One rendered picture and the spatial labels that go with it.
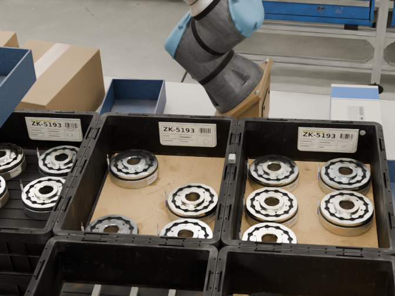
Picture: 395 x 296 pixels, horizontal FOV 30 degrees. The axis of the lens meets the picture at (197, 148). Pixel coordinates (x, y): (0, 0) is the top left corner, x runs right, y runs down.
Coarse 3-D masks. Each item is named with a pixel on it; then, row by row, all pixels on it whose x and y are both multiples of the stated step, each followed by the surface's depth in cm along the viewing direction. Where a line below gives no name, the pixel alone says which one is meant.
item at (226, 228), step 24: (240, 120) 156; (264, 120) 156; (288, 120) 156; (312, 120) 155; (336, 120) 155; (240, 144) 149; (384, 144) 147; (384, 168) 141; (384, 192) 135; (240, 240) 126
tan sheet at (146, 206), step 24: (168, 168) 160; (192, 168) 160; (216, 168) 160; (120, 192) 154; (144, 192) 154; (168, 192) 154; (216, 192) 153; (96, 216) 148; (144, 216) 148; (168, 216) 147
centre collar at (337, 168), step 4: (340, 164) 153; (344, 164) 153; (348, 164) 153; (336, 168) 152; (340, 168) 152; (344, 168) 153; (348, 168) 152; (352, 168) 152; (336, 172) 151; (356, 172) 151; (336, 176) 150; (340, 176) 150; (344, 176) 150; (348, 176) 150; (352, 176) 150
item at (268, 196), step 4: (264, 196) 145; (268, 196) 145; (272, 196) 145; (276, 196) 145; (280, 196) 145; (260, 200) 144; (264, 200) 145; (280, 200) 144; (260, 204) 144; (264, 204) 143; (280, 204) 143; (264, 208) 143; (268, 208) 142; (272, 208) 142; (276, 208) 142; (280, 208) 143
